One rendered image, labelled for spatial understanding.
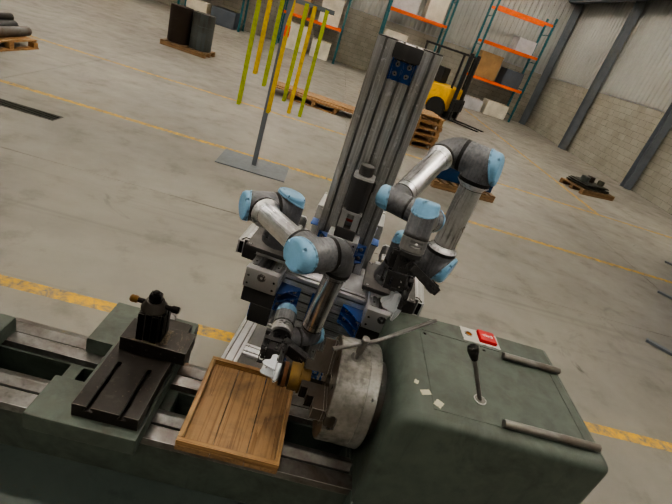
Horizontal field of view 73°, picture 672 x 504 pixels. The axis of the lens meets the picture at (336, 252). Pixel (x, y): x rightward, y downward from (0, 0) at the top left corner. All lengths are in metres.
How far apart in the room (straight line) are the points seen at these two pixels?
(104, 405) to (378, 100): 1.38
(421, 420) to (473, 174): 0.85
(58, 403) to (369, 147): 1.35
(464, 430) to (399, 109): 1.17
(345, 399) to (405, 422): 0.18
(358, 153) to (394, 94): 0.26
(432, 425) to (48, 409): 1.01
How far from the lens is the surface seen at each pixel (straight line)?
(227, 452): 1.44
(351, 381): 1.30
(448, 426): 1.26
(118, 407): 1.43
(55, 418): 1.48
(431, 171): 1.55
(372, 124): 1.85
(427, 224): 1.27
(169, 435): 1.51
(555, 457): 1.41
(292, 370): 1.40
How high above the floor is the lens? 2.05
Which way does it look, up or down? 27 degrees down
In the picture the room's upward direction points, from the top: 19 degrees clockwise
